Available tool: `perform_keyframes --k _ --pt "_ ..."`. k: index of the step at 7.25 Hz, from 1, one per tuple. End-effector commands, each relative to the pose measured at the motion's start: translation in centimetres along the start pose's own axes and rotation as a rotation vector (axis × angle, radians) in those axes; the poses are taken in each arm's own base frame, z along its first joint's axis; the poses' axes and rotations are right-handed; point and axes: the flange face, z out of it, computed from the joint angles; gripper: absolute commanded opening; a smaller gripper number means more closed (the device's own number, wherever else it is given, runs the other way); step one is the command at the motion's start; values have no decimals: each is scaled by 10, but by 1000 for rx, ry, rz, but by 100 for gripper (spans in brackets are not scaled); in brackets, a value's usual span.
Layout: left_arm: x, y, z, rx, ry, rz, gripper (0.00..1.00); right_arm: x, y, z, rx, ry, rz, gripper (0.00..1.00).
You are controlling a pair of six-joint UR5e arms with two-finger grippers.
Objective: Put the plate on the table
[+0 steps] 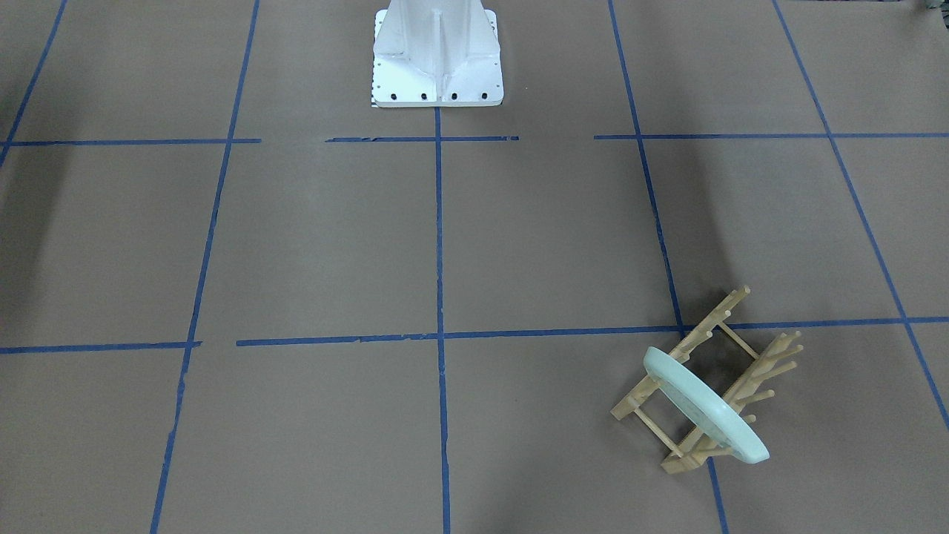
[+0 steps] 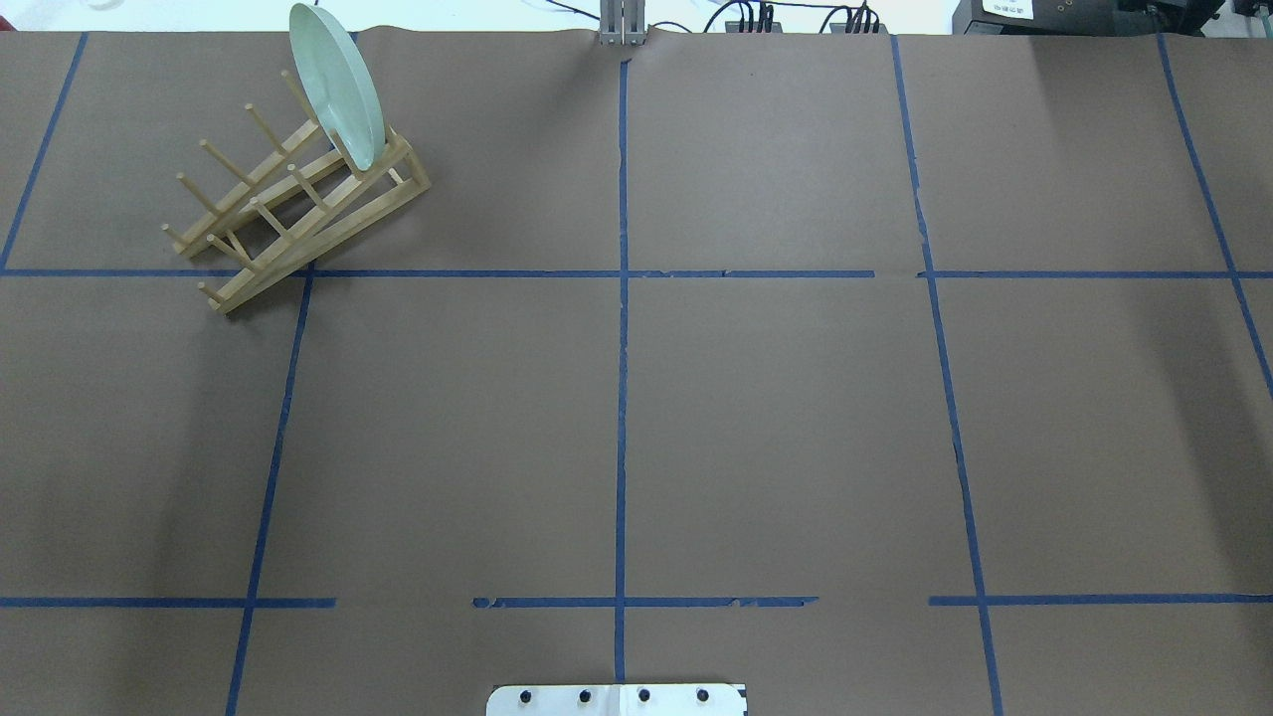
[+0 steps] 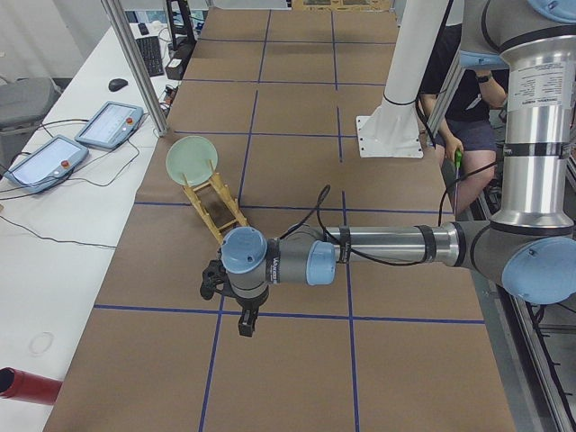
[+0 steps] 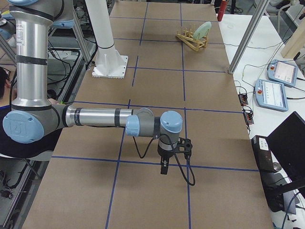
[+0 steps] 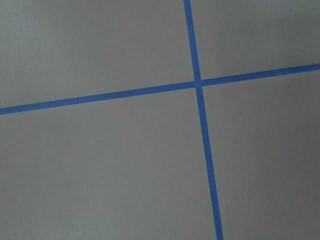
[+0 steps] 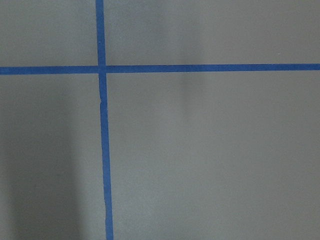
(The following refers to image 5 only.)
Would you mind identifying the brown paper table cover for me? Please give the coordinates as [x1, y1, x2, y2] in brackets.
[0, 0, 320, 240]

